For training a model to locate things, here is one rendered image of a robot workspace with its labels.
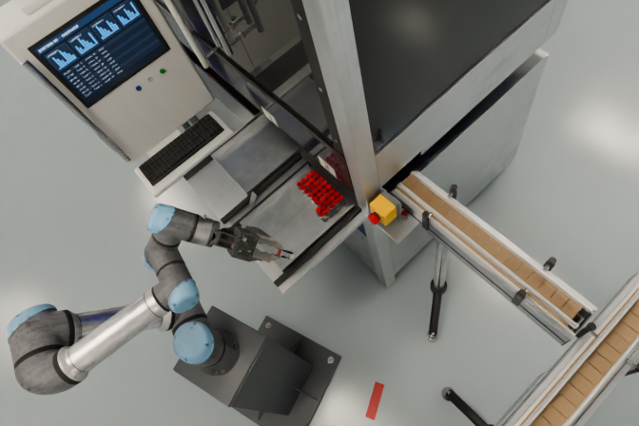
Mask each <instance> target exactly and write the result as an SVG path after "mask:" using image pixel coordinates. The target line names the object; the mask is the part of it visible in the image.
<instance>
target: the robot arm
mask: <svg viewBox="0 0 639 426"><path fill-rule="evenodd" d="M206 216H207V215H206V214H203V216H201V215H199V214H195V213H192V212H189V211H186V210H182V209H180V208H177V207H175V206H173V205H166V204H163V203H156V204H155V205H154V207H153V209H152V211H151V214H150V217H149V220H148V223H147V226H146V229H147V230H148V231H151V232H152V234H151V236H150V238H149V241H148V243H147V245H146V246H145V250H144V254H143V257H142V262H143V265H144V266H145V267H146V268H148V270H150V271H153V272H155V274H156V276H157V278H158V281H159V283H157V284H156V285H155V286H153V287H152V288H150V289H149V290H147V291H146V292H145V293H143V294H142V295H141V296H140V297H139V298H137V299H136V300H134V301H133V302H132V303H130V304H129V305H123V306H117V307H111V308H106V309H100V310H94V311H88V312H83V313H77V314H74V313H72V312H71V311H70V310H68V309H66V310H60V311H57V308H56V307H55V306H54V305H52V304H49V303H43V304H37V305H34V306H31V307H30V308H27V309H25V310H24V311H22V312H21V313H19V314H17V315H16V316H15V317H14V318H13V319H12V320H11V321H10V323H9V325H8V328H7V332H8V344H9V345H10V353H11V357H12V362H13V367H14V374H15V378H16V380H17V382H18V383H19V385H20V386H21V387H22V388H23V389H25V390H26V391H28V392H30V393H33V394H36V395H54V394H58V393H62V392H65V391H67V390H69V389H71V388H73V387H74V386H76V385H77V384H79V383H80V382H82V381H83V380H84V379H86V378H87V376H88V371H90V370H91V369H92V368H94V367H95V366H96V365H98V364H99V363H100V362H102V361H103V360H105V359H106V358H108V357H109V356H110V355H112V354H113V353H114V352H116V351H117V350H119V349H120V348H121V347H123V346H124V345H125V344H127V343H128V342H129V341H131V340H132V339H134V338H135V337H137V336H138V335H139V334H141V333H142V332H143V331H146V330H150V329H155V328H157V329H158V330H159V331H161V332H164V331H169V330H171V332H172V334H173V336H174V340H173V349H174V352H175V354H176V355H177V356H178V358H180V359H181V360H183V361H184V362H186V363H189V364H195V365H198V366H199V367H200V369H201V370H202V371H203V372H204V373H206V374H207V375H210V376H213V377H219V376H223V375H225V374H227V373H228V372H229V371H231V370H232V369H233V367H234V366H235V365H236V363H237V361H238V359H239V355H240V345H239V342H238V340H237V338H236V337H235V336H234V335H233V334H232V333H230V332H228V331H226V330H222V329H219V330H214V329H213V328H212V326H211V324H210V322H209V320H208V318H207V316H206V313H205V311H204V310H203V307H202V305H201V303H200V301H199V299H200V294H199V290H198V288H197V286H196V282H195V281H194V280H193V279H192V277H191V275H190V273H189V271H188V269H187V267H186V265H185V262H184V259H183V257H182V255H181V253H180V251H179V249H178V247H179V245H180V243H181V241H185V242H191V243H194V244H197V245H200V246H208V247H212V246H213V245H216V246H219V247H222V248H226V249H227V252H228V253H229V255H230V256H231V257H232V258H236V259H239V260H243V261H249V262H251V261H266V262H270V261H275V260H278V259H280V258H281V257H280V256H278V255H276V254H268V253H267V252H261V251H260V250H259V249H258V248H256V245H257V243H259V244H263V243H266V244H268V245H269V246H275V247H276V248H277V249H280V250H283V247H282V246H281V245H280V244H279V243H278V242H277V241H276V240H274V239H273V238H272V237H270V236H269V235H268V234H266V233H265V232H264V231H262V230H261V229H259V228H258V227H254V226H246V227H245V228H244V227H241V226H238V227H237V226H236V227H226V228H222V229H220V222H218V221H213V219H210V218H207V217H206Z"/></svg>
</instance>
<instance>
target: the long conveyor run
mask: <svg viewBox="0 0 639 426"><path fill-rule="evenodd" d="M576 337H577V339H576V340H575V341H574V342H573V343H572V344H571V346H570V347H569V348H568V349H567V350H566V351H565V353H564V354H563V355H562V356H561V357H560V358H559V359H558V361H557V362H556V363H555V364H554V365H553V366H552V368H551V369H550V370H549V371H548V372H547V373H546V374H545V376H544V377H542V378H541V379H540V380H539V381H538V383H537V384H536V385H535V386H534V387H533V388H532V390H531V391H530V392H529V393H528V394H527V395H526V396H525V398H524V399H523V400H522V401H521V402H520V403H519V404H518V406H517V407H516V408H515V409H514V410H513V411H512V413H511V414H510V415H509V416H508V417H507V418H506V419H505V421H504V422H503V423H502V424H501V425H500V426H583V425H584V424H585V423H586V422H587V420H588V419H589V418H590V417H591V415H592V414H593V413H594V412H595V410H596V409H597V408H598V407H599V406H600V404H601V403H602V402H603V401H604V400H605V398H606V397H607V396H608V395H609V394H610V392H611V391H612V390H613V388H614V387H615V386H616V385H617V384H618V382H619V381H620V380H621V379H622V378H623V376H628V375H631V374H635V373H638V372H639V362H638V363H637V364H634V363H635V362H636V360H637V359H639V272H638V273H636V274H635V275H634V276H632V277H631V278H630V279H628V280H627V281H626V282H625V284H624V285H623V286H622V287H621V288H620V289H619V290H618V292H617V293H616V294H615V295H614V296H613V297H612V298H611V300H610V301H609V302H608V303H607V304H606V305H605V307H604V308H603V309H602V310H601V311H600V312H599V313H598V315H597V316H596V317H595V318H594V319H593V320H592V321H591V322H590V323H588V324H587V326H586V327H585V328H583V329H582V330H580V331H579V332H578V333H577V334H576Z"/></svg>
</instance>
